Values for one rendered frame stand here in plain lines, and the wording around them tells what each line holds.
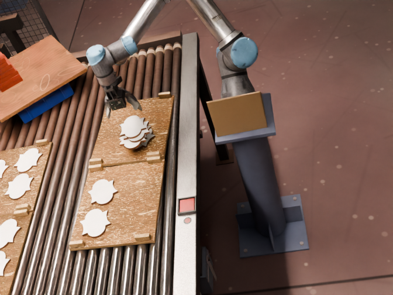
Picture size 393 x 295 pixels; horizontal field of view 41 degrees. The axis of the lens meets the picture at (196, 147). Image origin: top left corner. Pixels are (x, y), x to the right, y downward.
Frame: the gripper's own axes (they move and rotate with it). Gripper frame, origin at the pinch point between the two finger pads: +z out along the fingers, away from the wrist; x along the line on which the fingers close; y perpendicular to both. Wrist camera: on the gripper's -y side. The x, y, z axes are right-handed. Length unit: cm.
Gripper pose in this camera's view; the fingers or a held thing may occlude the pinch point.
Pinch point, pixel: (125, 113)
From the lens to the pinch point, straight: 227.0
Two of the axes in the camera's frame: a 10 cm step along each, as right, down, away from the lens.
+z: 2.5, 6.8, 6.8
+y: 0.8, 6.9, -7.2
